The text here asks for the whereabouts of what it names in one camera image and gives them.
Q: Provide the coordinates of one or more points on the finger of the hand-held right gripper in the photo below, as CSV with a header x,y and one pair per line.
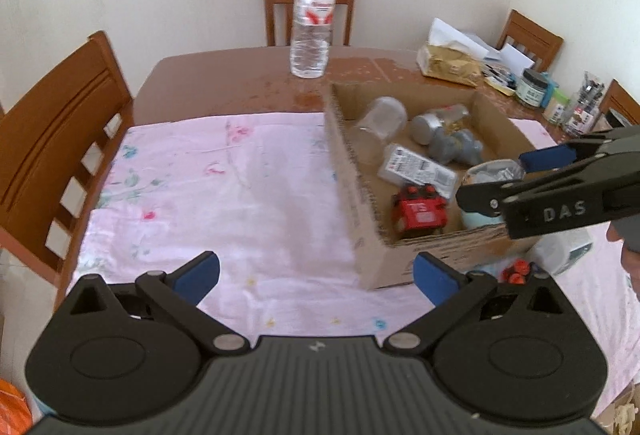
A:
x,y
480,199
545,157

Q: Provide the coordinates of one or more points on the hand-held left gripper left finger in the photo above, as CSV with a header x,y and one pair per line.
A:
x,y
197,276

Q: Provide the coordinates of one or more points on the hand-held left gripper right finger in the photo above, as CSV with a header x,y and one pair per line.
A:
x,y
435,281

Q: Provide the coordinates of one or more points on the light blue round container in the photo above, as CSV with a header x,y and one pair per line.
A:
x,y
477,220

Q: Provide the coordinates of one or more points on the red toy train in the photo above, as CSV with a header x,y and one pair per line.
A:
x,y
420,212

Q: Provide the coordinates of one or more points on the white labelled packet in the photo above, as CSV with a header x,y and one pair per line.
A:
x,y
415,165

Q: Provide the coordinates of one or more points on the brown cardboard box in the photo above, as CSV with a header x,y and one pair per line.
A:
x,y
370,235

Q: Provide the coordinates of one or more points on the person's right hand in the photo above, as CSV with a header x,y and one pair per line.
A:
x,y
631,265

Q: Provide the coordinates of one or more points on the green lid jar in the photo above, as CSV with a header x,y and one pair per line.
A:
x,y
555,110

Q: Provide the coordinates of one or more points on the clear holder with pens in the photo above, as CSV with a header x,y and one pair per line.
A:
x,y
582,110

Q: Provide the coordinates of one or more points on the pink floral tablecloth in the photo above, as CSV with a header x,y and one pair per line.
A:
x,y
225,215

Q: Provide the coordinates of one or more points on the dark lid glass jar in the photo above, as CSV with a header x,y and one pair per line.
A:
x,y
531,90

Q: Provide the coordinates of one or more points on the small red toy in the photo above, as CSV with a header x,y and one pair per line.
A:
x,y
517,270

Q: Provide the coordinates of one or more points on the small teal box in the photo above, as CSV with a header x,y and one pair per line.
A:
x,y
550,81

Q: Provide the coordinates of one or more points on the silver lid jar gold contents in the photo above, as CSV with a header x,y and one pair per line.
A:
x,y
427,127

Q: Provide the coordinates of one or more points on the pile of papers and cards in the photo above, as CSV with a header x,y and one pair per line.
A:
x,y
515,57

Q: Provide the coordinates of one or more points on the empty clear plastic jar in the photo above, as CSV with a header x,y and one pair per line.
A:
x,y
380,125

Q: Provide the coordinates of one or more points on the gold tissue pack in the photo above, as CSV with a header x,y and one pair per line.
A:
x,y
445,65

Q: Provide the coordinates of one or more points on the orange bag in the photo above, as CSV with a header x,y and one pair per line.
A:
x,y
12,407

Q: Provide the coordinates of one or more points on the clear plastic water bottle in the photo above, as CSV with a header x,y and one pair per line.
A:
x,y
312,45

